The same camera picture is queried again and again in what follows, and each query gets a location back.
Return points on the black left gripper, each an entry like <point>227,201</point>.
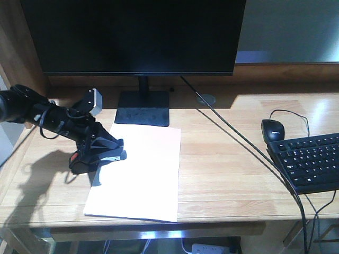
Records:
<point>77,123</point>

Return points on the black orange stapler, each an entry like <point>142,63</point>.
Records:
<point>104,156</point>

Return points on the white paper sheet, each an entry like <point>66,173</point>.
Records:
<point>145,184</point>

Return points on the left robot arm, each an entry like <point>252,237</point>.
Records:
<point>19,105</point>

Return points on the wooden computer desk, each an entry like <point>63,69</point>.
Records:
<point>224,185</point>

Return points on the black monitor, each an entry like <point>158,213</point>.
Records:
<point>136,38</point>

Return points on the white power strip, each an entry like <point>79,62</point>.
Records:
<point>208,249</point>

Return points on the black computer mouse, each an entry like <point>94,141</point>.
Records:
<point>272,130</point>

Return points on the black keyboard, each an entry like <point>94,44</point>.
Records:
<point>310,164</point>

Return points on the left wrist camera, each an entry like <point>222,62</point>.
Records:
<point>92,102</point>

